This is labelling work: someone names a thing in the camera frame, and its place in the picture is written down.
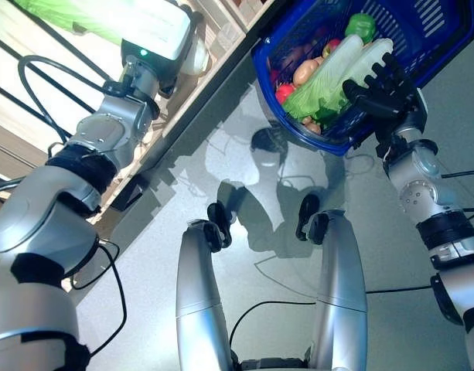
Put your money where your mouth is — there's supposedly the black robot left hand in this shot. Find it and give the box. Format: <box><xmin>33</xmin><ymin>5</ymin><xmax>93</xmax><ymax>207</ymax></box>
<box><xmin>159</xmin><ymin>11</ymin><xmax>212</xmax><ymax>97</ymax></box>

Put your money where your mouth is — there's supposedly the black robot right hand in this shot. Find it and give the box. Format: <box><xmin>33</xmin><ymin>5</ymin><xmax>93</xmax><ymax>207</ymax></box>
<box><xmin>341</xmin><ymin>52</ymin><xmax>429</xmax><ymax>135</ymax></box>

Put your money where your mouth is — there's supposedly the blue plastic shopping basket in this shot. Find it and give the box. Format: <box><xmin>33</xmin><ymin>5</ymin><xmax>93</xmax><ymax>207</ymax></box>
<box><xmin>251</xmin><ymin>0</ymin><xmax>474</xmax><ymax>158</ymax></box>

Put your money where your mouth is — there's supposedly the bright green bell pepper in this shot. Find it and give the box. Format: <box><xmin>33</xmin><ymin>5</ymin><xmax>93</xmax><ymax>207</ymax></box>
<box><xmin>344</xmin><ymin>13</ymin><xmax>377</xmax><ymax>43</ymax></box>

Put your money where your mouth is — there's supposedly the reddish apple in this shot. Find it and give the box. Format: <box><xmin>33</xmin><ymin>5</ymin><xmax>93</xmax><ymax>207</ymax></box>
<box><xmin>322</xmin><ymin>37</ymin><xmax>343</xmax><ymax>58</ymax></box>

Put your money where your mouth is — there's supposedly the small brown potato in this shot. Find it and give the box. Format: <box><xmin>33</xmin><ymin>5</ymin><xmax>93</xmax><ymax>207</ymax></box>
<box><xmin>301</xmin><ymin>114</ymin><xmax>323</xmax><ymax>135</ymax></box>

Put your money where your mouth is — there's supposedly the red tomato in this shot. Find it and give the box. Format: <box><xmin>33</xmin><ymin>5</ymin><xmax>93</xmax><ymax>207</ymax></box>
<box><xmin>275</xmin><ymin>83</ymin><xmax>296</xmax><ymax>104</ymax></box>

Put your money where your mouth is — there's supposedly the black shelf foot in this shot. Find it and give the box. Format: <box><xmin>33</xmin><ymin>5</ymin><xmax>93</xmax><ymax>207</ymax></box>
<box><xmin>110</xmin><ymin>181</ymin><xmax>144</xmax><ymax>213</ymax></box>

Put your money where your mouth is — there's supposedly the silver robot right leg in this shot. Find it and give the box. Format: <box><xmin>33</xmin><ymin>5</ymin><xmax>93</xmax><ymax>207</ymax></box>
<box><xmin>309</xmin><ymin>209</ymin><xmax>368</xmax><ymax>371</ymax></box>

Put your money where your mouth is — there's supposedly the silver robot leg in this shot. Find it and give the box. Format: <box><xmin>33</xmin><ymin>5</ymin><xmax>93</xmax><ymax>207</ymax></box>
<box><xmin>176</xmin><ymin>218</ymin><xmax>237</xmax><ymax>371</ymax></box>
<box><xmin>309</xmin><ymin>209</ymin><xmax>368</xmax><ymax>371</ymax></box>

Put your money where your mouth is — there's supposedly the silver robot left leg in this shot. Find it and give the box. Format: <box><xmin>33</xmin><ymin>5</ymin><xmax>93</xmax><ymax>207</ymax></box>
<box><xmin>176</xmin><ymin>218</ymin><xmax>237</xmax><ymax>371</ymax></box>

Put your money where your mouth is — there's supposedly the dark robot waist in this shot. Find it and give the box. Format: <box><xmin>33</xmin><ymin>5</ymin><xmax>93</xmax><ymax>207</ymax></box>
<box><xmin>228</xmin><ymin>345</ymin><xmax>315</xmax><ymax>371</ymax></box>

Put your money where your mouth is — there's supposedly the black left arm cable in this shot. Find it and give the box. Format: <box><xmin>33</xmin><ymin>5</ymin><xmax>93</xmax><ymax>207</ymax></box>
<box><xmin>0</xmin><ymin>55</ymin><xmax>128</xmax><ymax>359</ymax></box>

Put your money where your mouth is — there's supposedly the thin black floor cable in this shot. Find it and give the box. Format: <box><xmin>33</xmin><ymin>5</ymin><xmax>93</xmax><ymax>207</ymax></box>
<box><xmin>228</xmin><ymin>284</ymin><xmax>434</xmax><ymax>349</ymax></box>

